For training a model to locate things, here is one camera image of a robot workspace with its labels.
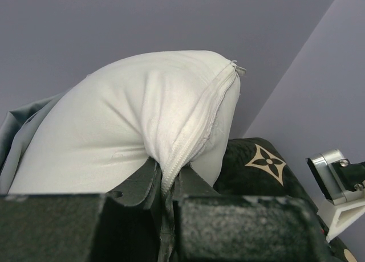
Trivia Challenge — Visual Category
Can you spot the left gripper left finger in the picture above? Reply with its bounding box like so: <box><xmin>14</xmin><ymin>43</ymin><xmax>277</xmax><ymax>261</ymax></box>
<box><xmin>1</xmin><ymin>159</ymin><xmax>161</xmax><ymax>261</ymax></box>

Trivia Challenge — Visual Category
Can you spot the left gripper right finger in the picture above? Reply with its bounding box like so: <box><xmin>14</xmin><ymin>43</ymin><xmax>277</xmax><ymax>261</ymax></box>
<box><xmin>173</xmin><ymin>167</ymin><xmax>332</xmax><ymax>261</ymax></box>

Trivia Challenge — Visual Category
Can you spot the white pillow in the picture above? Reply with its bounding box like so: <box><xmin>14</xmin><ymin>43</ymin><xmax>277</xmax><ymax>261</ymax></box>
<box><xmin>1</xmin><ymin>51</ymin><xmax>245</xmax><ymax>194</ymax></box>

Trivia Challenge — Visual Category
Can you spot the grey pillowcase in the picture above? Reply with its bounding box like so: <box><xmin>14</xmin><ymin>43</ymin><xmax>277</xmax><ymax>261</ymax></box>
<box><xmin>1</xmin><ymin>93</ymin><xmax>65</xmax><ymax>195</ymax></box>

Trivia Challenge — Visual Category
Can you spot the black floral plush pillow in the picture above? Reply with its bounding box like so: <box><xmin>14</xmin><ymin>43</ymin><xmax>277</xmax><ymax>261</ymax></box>
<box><xmin>213</xmin><ymin>137</ymin><xmax>365</xmax><ymax>262</ymax></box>

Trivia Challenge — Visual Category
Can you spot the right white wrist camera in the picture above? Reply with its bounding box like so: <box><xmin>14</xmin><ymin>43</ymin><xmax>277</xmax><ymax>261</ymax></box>
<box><xmin>306</xmin><ymin>149</ymin><xmax>364</xmax><ymax>242</ymax></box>

